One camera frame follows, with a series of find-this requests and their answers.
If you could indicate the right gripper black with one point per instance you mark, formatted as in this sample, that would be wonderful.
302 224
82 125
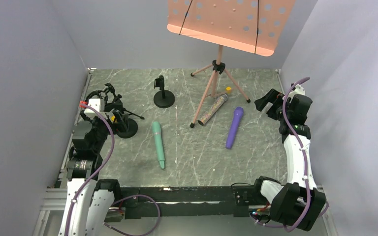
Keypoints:
271 102

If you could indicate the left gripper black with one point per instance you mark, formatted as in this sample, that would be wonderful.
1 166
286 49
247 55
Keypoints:
119 116

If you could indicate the mint green toy microphone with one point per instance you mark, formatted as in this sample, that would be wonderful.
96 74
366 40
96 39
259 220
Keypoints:
156 129

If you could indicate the glittery rhinestone microphone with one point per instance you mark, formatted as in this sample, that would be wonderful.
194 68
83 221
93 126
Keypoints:
213 109

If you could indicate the black round-base mic stand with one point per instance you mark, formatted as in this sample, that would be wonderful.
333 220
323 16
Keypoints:
124 126
163 98

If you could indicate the black tripod shock-mount stand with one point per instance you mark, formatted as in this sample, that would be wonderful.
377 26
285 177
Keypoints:
115 104

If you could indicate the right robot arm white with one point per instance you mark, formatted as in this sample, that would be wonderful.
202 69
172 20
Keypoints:
297 203

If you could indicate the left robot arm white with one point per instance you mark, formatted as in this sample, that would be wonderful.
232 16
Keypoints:
88 197

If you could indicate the yellow cube near stand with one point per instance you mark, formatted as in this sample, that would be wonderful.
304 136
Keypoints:
228 90

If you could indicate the pink music stand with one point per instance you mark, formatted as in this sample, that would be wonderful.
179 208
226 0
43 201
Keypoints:
252 26

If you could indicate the purple toy microphone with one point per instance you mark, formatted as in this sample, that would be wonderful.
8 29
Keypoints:
237 117

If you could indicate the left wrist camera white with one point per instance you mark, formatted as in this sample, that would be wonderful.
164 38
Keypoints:
98 104

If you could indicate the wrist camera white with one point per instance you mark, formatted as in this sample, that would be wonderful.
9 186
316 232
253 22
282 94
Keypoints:
298 89
98 104

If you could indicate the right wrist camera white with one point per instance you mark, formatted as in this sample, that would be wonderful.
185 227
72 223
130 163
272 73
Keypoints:
298 89

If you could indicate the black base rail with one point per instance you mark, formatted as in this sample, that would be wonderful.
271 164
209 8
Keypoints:
238 200

